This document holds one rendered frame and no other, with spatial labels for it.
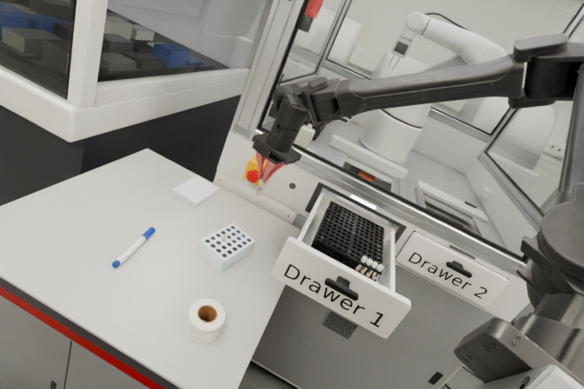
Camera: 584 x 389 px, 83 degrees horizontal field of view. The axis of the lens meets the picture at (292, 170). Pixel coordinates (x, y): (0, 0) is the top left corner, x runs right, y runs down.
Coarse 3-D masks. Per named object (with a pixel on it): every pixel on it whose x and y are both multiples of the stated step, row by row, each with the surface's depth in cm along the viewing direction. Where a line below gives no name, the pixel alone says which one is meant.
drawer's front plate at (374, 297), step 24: (288, 240) 70; (288, 264) 72; (312, 264) 70; (336, 264) 69; (312, 288) 72; (360, 288) 69; (384, 288) 68; (336, 312) 73; (360, 312) 71; (384, 312) 69; (384, 336) 71
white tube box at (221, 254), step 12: (228, 228) 86; (240, 228) 88; (204, 240) 79; (216, 240) 81; (228, 240) 82; (240, 240) 85; (252, 240) 86; (204, 252) 78; (216, 252) 77; (228, 252) 80; (240, 252) 81; (216, 264) 77; (228, 264) 79
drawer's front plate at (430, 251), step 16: (416, 240) 96; (400, 256) 99; (416, 256) 98; (432, 256) 96; (448, 256) 95; (464, 256) 95; (448, 272) 96; (480, 272) 94; (464, 288) 97; (480, 288) 95; (496, 288) 94; (480, 304) 97
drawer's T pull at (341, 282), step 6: (324, 282) 67; (330, 282) 66; (336, 282) 67; (342, 282) 68; (348, 282) 68; (336, 288) 66; (342, 288) 66; (348, 288) 67; (348, 294) 66; (354, 294) 66
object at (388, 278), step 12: (324, 204) 104; (312, 216) 89; (312, 228) 94; (384, 228) 101; (300, 240) 77; (312, 240) 89; (384, 240) 101; (384, 252) 94; (384, 264) 89; (384, 276) 83
